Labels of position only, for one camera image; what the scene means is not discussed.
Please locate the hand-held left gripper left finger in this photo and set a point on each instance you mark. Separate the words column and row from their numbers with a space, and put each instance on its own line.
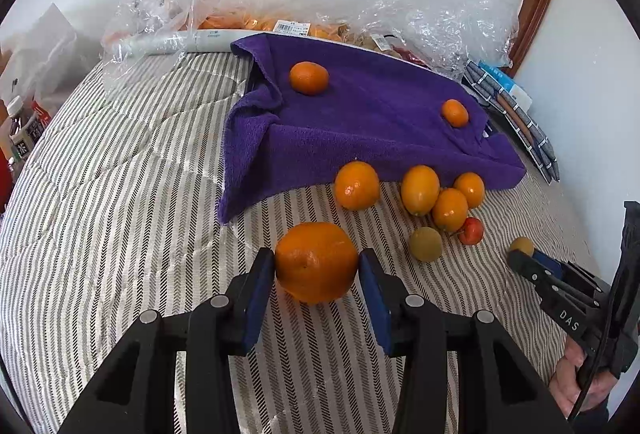
column 257, row 296

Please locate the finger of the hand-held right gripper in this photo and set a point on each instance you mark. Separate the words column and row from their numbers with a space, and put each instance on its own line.
column 544, row 260
column 555, row 301

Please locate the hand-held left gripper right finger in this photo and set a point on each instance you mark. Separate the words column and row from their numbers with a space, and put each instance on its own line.
column 374, row 301

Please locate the small yellow fruit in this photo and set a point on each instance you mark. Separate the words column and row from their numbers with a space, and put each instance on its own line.
column 522, row 244

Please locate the large orange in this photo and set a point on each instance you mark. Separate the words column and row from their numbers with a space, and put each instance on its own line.
column 315, row 264

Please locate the small red fruit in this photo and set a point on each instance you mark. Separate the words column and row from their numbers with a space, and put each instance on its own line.
column 472, row 232

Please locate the round green-yellow fruit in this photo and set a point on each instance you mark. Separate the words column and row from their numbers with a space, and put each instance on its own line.
column 426, row 244

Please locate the small orange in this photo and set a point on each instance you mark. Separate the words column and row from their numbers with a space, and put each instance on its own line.
column 470, row 188
column 450, row 210

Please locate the oval yellow-orange citrus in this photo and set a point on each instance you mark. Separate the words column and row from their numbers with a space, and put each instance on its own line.
column 420, row 189

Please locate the pack of brown fruits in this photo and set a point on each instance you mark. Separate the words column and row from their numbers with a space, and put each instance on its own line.
column 370, row 39

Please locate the person's right hand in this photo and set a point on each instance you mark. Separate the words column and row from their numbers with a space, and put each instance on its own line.
column 567, row 379

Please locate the checkered cloth stack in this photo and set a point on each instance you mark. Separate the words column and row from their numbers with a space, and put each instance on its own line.
column 520, row 129

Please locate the purple towel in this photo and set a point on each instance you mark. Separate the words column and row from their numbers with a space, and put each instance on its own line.
column 370, row 124

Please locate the blue and white packet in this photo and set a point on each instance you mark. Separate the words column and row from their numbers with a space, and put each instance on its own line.
column 505, row 81

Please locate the white roll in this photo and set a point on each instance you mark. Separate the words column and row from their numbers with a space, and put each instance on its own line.
column 210, row 40

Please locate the bag of oranges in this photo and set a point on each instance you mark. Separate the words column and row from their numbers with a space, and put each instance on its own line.
column 265, row 23

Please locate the red label bottle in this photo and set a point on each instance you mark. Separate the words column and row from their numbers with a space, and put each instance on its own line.
column 41, row 111

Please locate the dark label drink bottle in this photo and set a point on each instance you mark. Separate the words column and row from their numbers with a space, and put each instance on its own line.
column 22, row 134

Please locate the small clear plastic bag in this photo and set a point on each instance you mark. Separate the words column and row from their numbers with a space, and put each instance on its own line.
column 155, row 14

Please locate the white plastic bag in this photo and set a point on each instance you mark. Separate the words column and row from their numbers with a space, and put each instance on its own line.
column 40, row 54

